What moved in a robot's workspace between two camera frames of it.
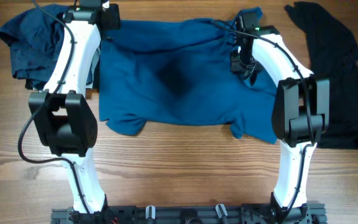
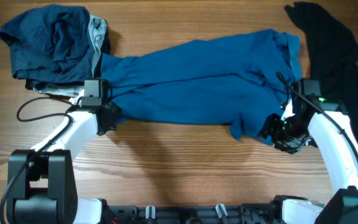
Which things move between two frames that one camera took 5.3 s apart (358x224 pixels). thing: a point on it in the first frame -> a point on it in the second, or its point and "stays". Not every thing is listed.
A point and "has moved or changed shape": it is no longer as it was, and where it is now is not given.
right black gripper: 235,66 -> 269,127
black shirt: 353,114 stays
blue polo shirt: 179,72 has moved or changed shape
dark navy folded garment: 36,38 stays
